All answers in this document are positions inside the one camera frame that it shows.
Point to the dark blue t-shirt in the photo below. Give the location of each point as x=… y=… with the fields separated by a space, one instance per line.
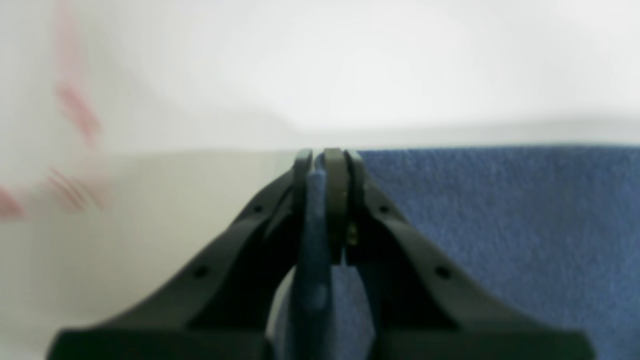
x=550 y=230

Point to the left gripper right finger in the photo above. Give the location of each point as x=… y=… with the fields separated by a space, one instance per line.
x=423 y=305

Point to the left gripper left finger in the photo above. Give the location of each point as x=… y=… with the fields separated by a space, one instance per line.
x=217 y=307

